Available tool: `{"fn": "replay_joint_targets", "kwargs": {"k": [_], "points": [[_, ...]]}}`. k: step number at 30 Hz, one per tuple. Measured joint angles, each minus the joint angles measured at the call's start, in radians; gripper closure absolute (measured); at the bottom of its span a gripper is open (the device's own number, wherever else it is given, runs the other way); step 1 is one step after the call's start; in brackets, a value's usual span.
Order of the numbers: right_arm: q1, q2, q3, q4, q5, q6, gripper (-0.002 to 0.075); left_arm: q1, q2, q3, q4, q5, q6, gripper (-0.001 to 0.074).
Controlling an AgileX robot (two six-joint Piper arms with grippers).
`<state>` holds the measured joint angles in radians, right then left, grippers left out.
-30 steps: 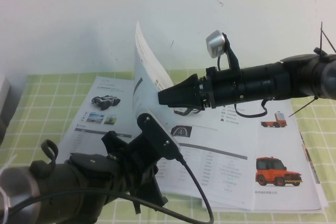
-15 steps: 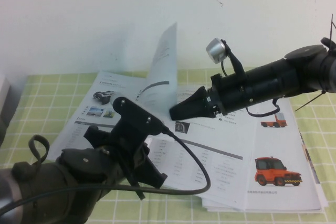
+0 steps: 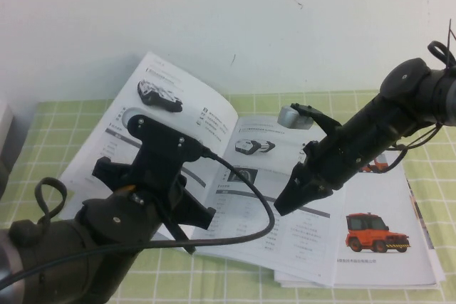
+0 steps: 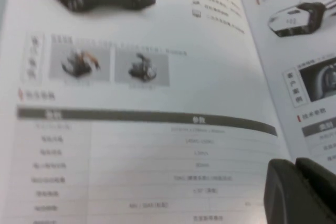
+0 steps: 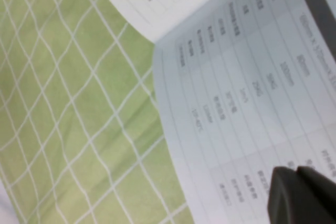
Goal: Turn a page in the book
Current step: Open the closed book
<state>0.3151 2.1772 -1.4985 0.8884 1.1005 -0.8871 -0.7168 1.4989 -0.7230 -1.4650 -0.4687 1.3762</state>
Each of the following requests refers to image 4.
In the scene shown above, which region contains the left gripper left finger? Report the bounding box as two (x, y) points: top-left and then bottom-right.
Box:
(264, 158), (334, 224)

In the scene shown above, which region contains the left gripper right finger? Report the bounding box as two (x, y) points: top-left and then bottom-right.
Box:
(295, 157), (336, 224)

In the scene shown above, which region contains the white product manual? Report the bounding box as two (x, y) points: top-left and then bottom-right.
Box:
(0, 0), (336, 224)

